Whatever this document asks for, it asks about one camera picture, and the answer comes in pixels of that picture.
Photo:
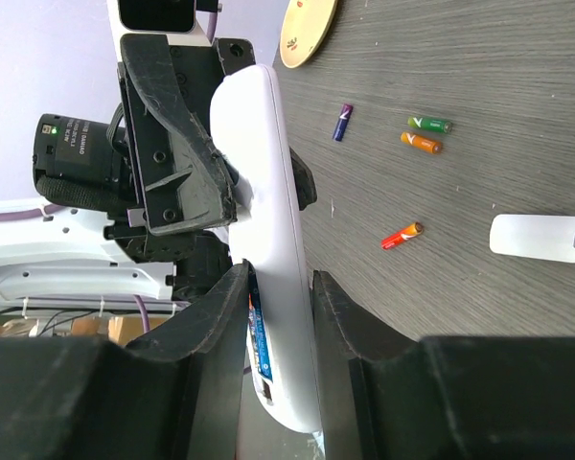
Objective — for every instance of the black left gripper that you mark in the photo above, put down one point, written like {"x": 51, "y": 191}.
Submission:
{"x": 185, "y": 187}

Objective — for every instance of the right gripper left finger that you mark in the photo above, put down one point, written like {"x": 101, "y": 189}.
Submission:
{"x": 172, "y": 393}

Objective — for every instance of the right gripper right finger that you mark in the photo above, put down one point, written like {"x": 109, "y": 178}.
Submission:
{"x": 386, "y": 396}

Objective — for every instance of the white remote control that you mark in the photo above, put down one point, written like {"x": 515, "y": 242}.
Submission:
{"x": 248, "y": 128}

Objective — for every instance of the blue battery one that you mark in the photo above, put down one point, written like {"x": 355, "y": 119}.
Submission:
{"x": 257, "y": 333}

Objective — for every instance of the white battery cover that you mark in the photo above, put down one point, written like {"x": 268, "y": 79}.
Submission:
{"x": 539, "y": 237}

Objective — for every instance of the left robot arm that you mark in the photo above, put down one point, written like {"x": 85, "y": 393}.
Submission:
{"x": 80, "y": 245}

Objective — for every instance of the dark blue battery left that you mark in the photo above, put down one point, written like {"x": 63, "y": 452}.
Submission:
{"x": 342, "y": 122}

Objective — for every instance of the red orange battery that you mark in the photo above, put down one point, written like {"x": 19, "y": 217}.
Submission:
{"x": 411, "y": 231}

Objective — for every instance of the cream floral saucer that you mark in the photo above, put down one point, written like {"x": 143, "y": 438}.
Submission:
{"x": 305, "y": 25}

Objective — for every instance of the green battery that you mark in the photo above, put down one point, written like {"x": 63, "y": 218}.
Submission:
{"x": 430, "y": 124}

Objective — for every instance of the orange battery centre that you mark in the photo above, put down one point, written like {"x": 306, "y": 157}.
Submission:
{"x": 419, "y": 142}

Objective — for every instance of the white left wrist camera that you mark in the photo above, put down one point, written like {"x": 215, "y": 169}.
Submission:
{"x": 183, "y": 23}

